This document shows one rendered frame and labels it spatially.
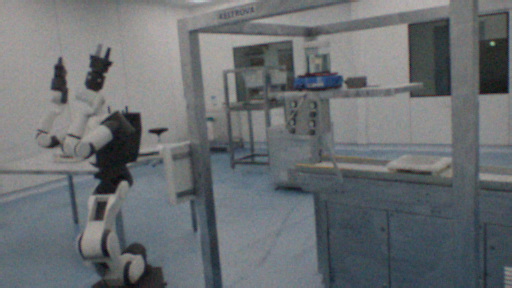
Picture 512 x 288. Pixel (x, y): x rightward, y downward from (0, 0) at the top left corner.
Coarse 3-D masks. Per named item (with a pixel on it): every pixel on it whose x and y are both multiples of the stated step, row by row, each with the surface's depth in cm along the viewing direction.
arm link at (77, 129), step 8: (80, 120) 205; (88, 120) 209; (72, 128) 204; (80, 128) 205; (72, 136) 203; (80, 136) 205; (64, 144) 205; (72, 144) 203; (64, 152) 208; (72, 152) 204
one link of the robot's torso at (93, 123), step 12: (108, 108) 260; (96, 120) 231; (132, 120) 246; (108, 144) 236; (120, 144) 240; (132, 144) 247; (96, 156) 236; (108, 156) 237; (120, 156) 242; (132, 156) 248; (108, 168) 240
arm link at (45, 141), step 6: (66, 126) 255; (60, 132) 253; (66, 132) 253; (42, 138) 247; (48, 138) 248; (54, 138) 250; (60, 138) 252; (42, 144) 247; (48, 144) 248; (54, 144) 249; (60, 144) 253
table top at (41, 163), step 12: (144, 144) 405; (168, 144) 393; (24, 156) 391; (36, 156) 385; (48, 156) 379; (0, 168) 334; (12, 168) 330; (24, 168) 325; (36, 168) 321; (48, 168) 316; (60, 168) 312; (72, 168) 308; (84, 168) 304; (96, 168) 301; (132, 168) 308
